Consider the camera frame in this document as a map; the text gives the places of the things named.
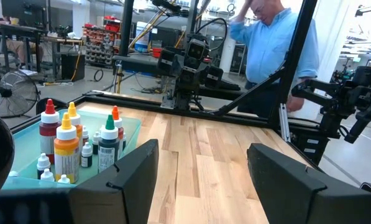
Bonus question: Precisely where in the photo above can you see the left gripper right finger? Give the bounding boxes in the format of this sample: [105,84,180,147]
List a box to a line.
[246,142,371,224]

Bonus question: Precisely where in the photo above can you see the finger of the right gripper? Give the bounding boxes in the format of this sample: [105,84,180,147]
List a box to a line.
[158,48,178,75]
[205,65,225,90]

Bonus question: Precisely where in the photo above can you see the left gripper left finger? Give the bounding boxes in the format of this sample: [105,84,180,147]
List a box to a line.
[68,139,160,224]

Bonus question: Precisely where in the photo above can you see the green food coloring bottle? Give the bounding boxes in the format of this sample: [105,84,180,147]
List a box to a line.
[97,114,121,174]

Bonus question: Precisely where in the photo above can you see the orange-tipped red coloring bottle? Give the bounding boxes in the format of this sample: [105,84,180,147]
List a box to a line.
[111,105,126,158]

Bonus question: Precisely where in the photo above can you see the red-tipped dark red bottle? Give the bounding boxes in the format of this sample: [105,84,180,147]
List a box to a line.
[38,98,62,165]

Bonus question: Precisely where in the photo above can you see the white and blue bucket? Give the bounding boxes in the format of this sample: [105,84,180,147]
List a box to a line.
[134,21,152,53]

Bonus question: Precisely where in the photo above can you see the black control box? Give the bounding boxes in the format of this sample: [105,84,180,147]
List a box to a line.
[292,126,329,166]

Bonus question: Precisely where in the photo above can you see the person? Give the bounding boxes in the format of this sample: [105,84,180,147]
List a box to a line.
[228,0,321,119]
[0,17,45,68]

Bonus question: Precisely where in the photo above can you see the parts bin shelf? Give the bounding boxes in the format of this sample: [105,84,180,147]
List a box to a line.
[84,15,122,68]

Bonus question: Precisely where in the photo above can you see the person's hand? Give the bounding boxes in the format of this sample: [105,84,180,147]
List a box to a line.
[286,95,306,113]

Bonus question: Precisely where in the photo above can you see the teal translucent plastic tray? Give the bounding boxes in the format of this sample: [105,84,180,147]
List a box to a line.
[1,108,142,190]

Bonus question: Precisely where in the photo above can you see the black monitor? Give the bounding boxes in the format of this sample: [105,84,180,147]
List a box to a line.
[1,0,48,27]

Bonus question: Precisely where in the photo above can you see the black desk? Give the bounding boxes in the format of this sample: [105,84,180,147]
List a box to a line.
[0,24,49,74]

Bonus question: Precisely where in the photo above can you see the black floor fan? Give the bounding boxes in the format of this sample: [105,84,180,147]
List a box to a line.
[0,66,40,119]

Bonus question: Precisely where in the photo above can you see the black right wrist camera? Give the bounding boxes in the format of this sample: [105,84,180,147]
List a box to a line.
[187,42,205,62]

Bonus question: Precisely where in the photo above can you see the grey metal frame bracket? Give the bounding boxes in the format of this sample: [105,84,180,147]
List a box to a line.
[162,93,176,110]

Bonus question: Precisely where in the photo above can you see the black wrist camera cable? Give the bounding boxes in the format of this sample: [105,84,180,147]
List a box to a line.
[195,17,229,52]

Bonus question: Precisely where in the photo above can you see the silver post bracket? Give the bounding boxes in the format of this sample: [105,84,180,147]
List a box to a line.
[278,103,291,143]

